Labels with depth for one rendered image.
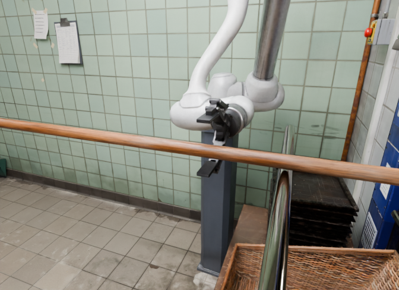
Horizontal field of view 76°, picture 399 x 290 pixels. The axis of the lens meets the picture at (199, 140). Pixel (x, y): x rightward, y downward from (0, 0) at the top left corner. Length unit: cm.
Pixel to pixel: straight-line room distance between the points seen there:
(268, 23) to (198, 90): 44
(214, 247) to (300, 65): 123
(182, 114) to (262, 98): 55
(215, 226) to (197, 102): 95
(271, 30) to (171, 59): 92
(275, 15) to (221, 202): 98
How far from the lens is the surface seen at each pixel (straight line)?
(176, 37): 188
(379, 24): 139
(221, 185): 146
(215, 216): 159
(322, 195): 110
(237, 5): 97
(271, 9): 114
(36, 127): 85
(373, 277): 104
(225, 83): 130
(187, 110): 86
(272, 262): 34
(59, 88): 261
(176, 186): 221
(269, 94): 132
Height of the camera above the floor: 141
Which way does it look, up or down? 20 degrees down
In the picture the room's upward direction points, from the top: straight up
